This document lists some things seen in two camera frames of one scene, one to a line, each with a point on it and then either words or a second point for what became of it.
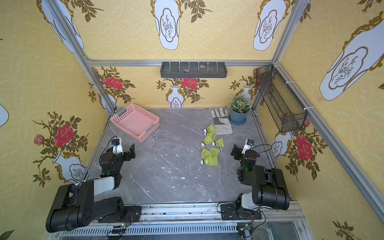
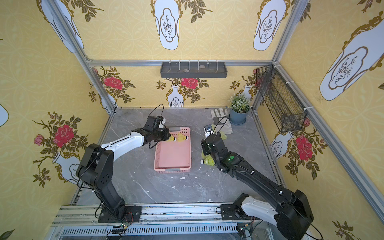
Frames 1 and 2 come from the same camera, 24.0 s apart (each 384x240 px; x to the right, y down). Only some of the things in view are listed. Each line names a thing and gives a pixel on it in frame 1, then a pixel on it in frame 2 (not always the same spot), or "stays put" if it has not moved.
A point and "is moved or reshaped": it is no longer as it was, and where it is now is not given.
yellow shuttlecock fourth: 205,153 stays put
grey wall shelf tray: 190,69 stays put
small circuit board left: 119,229 stays put
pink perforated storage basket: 136,123 → 173,156
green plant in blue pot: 239,106 stays put
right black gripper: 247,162 → 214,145
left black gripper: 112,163 → 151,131
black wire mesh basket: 288,113 stays put
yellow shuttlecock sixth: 212,160 stays put
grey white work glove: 221,121 stays put
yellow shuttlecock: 210,131 is moved or reshaped
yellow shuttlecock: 208,139 is moved or reshaped
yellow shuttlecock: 219,142 is moved or reshaped
